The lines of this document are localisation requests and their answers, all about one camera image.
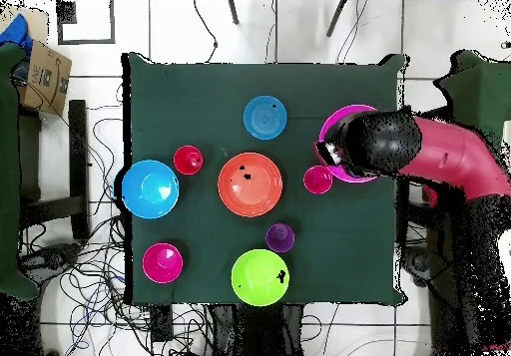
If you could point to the red cup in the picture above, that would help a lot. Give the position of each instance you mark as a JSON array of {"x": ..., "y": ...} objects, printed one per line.
[
  {"x": 185, "y": 160},
  {"x": 317, "y": 180}
]

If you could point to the green cloth covered table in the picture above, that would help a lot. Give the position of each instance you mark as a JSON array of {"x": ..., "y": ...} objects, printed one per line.
[
  {"x": 8, "y": 172},
  {"x": 479, "y": 88}
]

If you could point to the orange bowl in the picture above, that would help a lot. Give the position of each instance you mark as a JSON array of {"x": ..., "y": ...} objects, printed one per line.
[{"x": 249, "y": 188}]

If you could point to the grey chair leg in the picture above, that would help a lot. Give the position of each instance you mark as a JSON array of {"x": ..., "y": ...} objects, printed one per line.
[
  {"x": 233, "y": 11},
  {"x": 336, "y": 17}
]

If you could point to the plain cardboard box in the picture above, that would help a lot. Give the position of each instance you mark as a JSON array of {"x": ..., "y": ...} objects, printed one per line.
[{"x": 38, "y": 23}]

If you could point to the large pink bowl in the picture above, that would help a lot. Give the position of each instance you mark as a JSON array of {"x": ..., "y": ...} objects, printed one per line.
[{"x": 331, "y": 118}]

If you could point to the green bowl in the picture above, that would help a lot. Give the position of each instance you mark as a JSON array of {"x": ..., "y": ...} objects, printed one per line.
[{"x": 257, "y": 280}]

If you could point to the dark green tablecloth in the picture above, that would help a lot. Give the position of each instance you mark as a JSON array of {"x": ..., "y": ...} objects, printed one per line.
[{"x": 179, "y": 92}]

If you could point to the black pedestal foot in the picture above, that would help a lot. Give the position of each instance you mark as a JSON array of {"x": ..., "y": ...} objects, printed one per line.
[
  {"x": 48, "y": 258},
  {"x": 417, "y": 262}
]

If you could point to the small red bowl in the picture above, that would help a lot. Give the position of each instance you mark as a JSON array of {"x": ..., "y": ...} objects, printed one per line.
[{"x": 161, "y": 264}]

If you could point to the large blue bowl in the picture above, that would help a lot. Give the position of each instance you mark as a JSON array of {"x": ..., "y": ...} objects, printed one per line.
[{"x": 150, "y": 189}]

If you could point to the blue bag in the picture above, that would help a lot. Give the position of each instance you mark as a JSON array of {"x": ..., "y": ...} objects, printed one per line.
[{"x": 16, "y": 33}]

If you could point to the printed cardboard box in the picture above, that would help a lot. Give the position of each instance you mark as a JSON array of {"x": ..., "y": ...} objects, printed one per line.
[{"x": 44, "y": 76}]

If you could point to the purple cup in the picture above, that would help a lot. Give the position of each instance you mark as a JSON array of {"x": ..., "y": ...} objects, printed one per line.
[{"x": 279, "y": 237}]

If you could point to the medium blue bowl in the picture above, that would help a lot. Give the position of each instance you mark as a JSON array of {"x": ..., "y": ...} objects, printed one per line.
[{"x": 264, "y": 117}]

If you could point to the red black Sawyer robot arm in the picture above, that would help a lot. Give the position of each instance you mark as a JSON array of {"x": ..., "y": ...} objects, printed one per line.
[{"x": 451, "y": 156}]

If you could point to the black metal stand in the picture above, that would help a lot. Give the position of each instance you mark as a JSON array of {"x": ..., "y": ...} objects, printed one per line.
[{"x": 78, "y": 152}]

